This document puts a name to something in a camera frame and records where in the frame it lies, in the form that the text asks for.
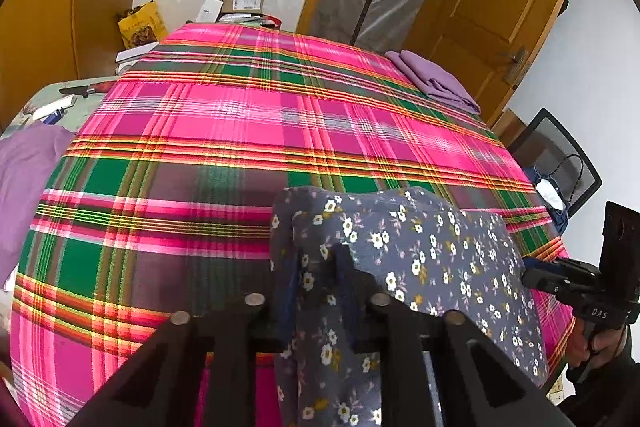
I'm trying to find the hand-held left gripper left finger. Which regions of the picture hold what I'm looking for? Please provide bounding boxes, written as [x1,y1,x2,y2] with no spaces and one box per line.
[65,252,301,427]

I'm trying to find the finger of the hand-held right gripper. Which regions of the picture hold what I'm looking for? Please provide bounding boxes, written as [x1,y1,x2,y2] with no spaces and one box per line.
[522,257,599,281]
[520,269,587,304]

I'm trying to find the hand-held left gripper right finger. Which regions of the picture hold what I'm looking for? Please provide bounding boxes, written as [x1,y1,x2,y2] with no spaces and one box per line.
[334,244,576,427]

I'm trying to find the grey small-flower top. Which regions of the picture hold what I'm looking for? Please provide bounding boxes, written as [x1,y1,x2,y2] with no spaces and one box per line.
[440,207,548,388]

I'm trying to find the grey large-flower pants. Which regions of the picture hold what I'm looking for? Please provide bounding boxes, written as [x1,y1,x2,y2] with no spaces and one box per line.
[269,186,506,427]

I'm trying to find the person's right forearm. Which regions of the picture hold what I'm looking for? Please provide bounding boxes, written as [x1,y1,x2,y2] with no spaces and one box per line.
[555,347,640,427]

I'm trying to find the person's right hand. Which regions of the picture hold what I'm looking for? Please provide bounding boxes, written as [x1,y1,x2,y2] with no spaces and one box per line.
[570,319,623,373]

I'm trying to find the blue bag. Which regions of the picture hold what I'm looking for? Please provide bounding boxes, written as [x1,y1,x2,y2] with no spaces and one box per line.
[532,152,586,235]

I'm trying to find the black mesh chair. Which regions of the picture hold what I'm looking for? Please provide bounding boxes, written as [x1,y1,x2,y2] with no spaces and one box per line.
[507,108,603,215]

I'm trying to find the flat cardboard sheet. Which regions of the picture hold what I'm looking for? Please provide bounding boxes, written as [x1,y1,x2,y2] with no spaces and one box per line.
[492,108,528,148]

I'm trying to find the pink plaid bed sheet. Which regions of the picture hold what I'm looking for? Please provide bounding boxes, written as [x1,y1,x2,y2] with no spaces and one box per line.
[10,23,578,427]

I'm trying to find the purple folded cloth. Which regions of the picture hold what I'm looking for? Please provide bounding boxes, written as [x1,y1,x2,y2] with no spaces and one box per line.
[385,50,482,115]

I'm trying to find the red bin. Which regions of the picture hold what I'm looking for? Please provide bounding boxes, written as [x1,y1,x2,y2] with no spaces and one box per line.
[220,12,283,30]

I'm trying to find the purple crumpled cloth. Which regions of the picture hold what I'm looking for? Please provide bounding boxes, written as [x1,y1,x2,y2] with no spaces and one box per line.
[0,124,76,288]

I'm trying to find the pale green table cover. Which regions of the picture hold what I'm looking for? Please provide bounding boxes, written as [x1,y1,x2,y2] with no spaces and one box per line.
[0,77,123,140]

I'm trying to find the white flat box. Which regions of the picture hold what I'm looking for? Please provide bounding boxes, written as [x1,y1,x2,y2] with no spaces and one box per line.
[116,44,151,64]

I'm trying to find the small white box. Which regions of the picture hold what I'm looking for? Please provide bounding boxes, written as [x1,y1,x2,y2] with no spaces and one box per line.
[195,0,223,24]

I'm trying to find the yellow bag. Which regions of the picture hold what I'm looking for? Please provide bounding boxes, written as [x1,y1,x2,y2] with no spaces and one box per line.
[117,1,168,50]

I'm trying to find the wooden wardrobe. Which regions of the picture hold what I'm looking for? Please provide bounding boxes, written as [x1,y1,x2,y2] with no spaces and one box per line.
[0,0,151,128]

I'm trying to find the brass door handle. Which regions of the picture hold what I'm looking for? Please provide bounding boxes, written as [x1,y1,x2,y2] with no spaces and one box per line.
[497,47,531,85]

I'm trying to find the red handled knife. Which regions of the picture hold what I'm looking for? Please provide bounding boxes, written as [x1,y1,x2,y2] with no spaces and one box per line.
[59,78,118,100]

